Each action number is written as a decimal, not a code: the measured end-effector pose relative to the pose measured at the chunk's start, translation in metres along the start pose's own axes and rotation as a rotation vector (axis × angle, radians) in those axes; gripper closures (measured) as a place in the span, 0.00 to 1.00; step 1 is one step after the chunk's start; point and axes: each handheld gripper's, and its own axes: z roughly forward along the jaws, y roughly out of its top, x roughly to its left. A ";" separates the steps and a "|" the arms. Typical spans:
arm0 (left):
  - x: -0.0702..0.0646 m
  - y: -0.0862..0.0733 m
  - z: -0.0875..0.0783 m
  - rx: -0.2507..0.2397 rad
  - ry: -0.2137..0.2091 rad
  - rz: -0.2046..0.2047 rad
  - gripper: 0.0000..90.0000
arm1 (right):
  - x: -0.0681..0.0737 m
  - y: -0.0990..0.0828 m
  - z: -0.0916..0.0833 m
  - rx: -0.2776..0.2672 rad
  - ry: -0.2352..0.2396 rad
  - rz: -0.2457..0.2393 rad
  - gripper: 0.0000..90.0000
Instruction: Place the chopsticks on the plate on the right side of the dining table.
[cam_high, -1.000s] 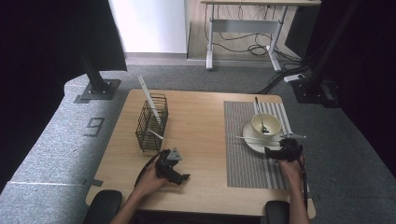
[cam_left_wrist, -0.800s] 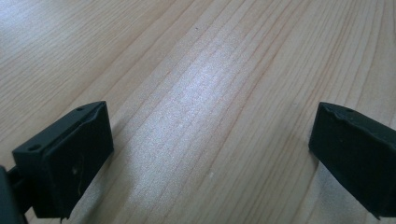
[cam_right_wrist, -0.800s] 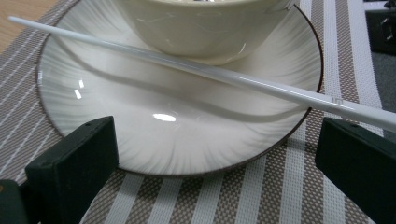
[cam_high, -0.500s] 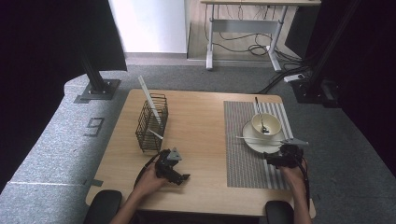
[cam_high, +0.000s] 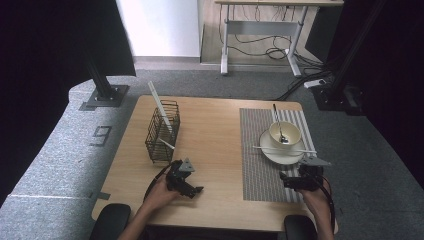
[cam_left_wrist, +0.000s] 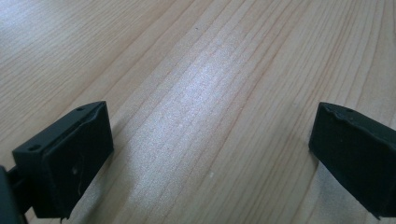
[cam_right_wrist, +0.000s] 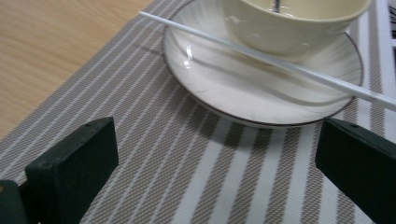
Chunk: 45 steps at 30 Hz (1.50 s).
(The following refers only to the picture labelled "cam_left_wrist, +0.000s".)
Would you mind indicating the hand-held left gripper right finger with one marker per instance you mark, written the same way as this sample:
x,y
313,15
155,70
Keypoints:
x,y
351,149

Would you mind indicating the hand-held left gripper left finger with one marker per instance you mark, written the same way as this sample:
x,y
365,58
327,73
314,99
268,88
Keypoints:
x,y
68,158

